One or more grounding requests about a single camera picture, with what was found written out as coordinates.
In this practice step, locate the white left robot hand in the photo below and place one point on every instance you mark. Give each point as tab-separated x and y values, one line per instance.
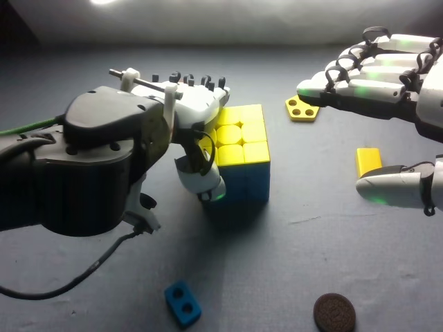
197	100

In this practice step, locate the yellow pentagon block with holes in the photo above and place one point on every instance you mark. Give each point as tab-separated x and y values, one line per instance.
304	117

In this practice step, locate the blue two-hole block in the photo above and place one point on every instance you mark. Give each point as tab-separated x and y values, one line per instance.
173	306

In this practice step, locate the chocolate sandwich cookie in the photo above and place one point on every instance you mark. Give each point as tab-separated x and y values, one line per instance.
334	313

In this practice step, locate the white backdrop sheet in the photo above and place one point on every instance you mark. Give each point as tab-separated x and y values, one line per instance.
207	20

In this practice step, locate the grey table cloth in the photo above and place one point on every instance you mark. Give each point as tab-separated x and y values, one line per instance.
277	249

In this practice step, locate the Rubik's cube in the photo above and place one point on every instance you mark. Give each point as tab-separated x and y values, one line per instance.
254	152

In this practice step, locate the yellow rectangular block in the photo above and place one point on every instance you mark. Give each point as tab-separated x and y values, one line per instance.
368	160

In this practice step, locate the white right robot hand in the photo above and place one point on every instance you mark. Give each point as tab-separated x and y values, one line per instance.
380	86

